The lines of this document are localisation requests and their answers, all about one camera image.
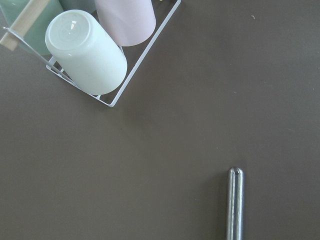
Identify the white upturned cup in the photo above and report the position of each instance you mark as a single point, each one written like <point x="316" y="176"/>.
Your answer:
<point x="86" y="52"/>

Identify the pink upturned cup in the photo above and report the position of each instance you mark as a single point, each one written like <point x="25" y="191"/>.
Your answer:
<point x="128" y="22"/>

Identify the green upturned cup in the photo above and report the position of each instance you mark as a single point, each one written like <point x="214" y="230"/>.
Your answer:
<point x="35" y="37"/>

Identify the steel muddler black tip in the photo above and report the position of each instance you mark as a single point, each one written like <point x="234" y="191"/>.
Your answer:
<point x="235" y="204"/>

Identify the white wire cup rack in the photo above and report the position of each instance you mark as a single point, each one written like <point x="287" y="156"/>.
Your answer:
<point x="54" y="66"/>

